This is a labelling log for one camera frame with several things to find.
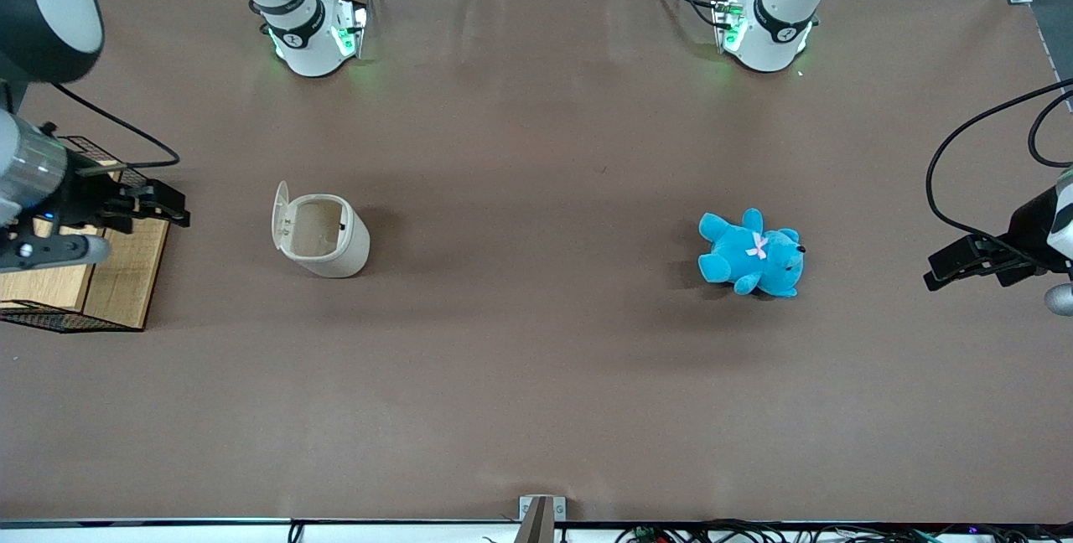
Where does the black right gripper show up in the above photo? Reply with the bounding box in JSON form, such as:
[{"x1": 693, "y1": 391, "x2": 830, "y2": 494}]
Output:
[{"x1": 49, "y1": 149, "x2": 191, "y2": 235}]

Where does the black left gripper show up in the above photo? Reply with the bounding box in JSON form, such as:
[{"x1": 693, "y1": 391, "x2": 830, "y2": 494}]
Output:
[{"x1": 923, "y1": 183, "x2": 1070, "y2": 292}]

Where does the beige trash can with lid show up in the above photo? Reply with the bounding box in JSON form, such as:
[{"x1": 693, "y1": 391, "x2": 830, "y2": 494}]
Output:
[{"x1": 271, "y1": 181, "x2": 371, "y2": 279}]

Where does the blue teddy bear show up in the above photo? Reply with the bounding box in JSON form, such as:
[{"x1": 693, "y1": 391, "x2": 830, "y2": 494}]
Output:
[{"x1": 697, "y1": 208, "x2": 807, "y2": 299}]

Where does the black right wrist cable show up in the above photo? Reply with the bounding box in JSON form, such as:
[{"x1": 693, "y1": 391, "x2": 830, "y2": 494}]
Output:
[{"x1": 50, "y1": 82, "x2": 181, "y2": 172}]

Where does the wooden shelf with wire basket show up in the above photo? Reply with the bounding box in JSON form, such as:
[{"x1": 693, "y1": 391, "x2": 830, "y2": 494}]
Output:
[{"x1": 0, "y1": 135, "x2": 174, "y2": 334}]

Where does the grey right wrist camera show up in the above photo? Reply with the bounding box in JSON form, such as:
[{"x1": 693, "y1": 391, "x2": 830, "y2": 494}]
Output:
[{"x1": 0, "y1": 232, "x2": 111, "y2": 273}]

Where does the long black looping cable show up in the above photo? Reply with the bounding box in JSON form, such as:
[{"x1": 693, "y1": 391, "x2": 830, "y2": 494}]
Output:
[{"x1": 925, "y1": 79, "x2": 1073, "y2": 263}]

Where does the short black looping cable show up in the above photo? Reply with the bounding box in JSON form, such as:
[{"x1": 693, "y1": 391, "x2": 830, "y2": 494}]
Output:
[{"x1": 1029, "y1": 89, "x2": 1073, "y2": 168}]

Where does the black cable bundle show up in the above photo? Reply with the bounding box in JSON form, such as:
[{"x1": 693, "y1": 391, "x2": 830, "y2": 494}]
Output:
[{"x1": 614, "y1": 519, "x2": 1073, "y2": 543}]

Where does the grey metal table bracket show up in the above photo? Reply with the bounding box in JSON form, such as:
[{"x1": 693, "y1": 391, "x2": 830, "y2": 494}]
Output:
[{"x1": 515, "y1": 494, "x2": 568, "y2": 543}]

